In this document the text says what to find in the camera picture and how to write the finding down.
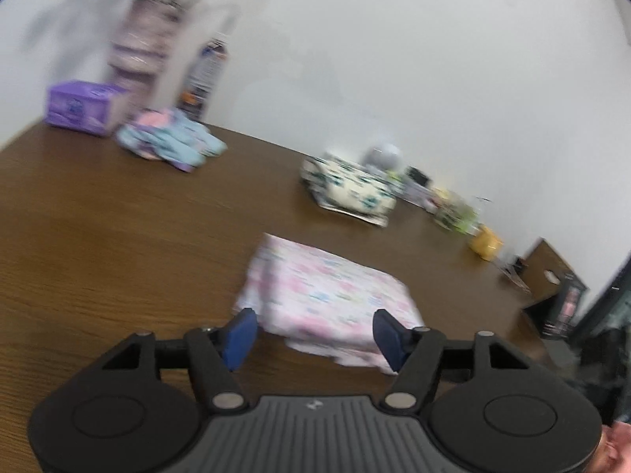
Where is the purple tissue pack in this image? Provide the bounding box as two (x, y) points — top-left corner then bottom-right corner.
(44, 80), (131, 137)

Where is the person's right hand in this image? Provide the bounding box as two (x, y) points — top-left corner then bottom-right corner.
(589, 421), (631, 473)

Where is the black rectangular device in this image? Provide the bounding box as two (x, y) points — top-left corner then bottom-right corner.
(545, 271), (590, 340)

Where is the white folded cloth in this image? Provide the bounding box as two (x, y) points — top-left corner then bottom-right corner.
(318, 202), (390, 228)

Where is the yellow mug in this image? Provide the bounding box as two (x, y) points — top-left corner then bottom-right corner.
(468, 224), (504, 262)

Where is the brown board with handle hole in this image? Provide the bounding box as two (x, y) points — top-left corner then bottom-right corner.
(521, 237), (575, 306)

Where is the purple ceramic vase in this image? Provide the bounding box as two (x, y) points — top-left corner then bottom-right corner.
(106, 1), (185, 109)

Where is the plastic tea bottle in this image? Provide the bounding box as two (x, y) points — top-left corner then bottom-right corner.
(180, 39), (228, 121)

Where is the folded cream green-flower cloth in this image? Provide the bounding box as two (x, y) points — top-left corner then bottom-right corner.
(301, 154), (398, 218)

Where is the pastel blue pink cloth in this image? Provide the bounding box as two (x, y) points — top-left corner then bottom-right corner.
(116, 107), (228, 173)

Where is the green spray bottle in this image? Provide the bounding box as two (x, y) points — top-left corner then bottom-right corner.
(456, 207), (481, 235)

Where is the white round robot speaker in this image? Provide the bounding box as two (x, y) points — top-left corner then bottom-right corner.
(365, 143), (402, 171)

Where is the glass cup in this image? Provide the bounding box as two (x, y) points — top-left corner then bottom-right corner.
(434, 190), (471, 230)

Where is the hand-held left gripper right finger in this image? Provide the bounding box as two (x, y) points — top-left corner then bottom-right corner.
(372, 309), (528, 411)

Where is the black monitor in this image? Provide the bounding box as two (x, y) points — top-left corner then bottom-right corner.
(572, 251), (631, 346)

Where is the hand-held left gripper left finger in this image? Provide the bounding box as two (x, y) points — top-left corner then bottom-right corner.
(101, 308), (258, 412)

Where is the pink floral dress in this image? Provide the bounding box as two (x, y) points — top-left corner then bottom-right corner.
(233, 233), (426, 375)

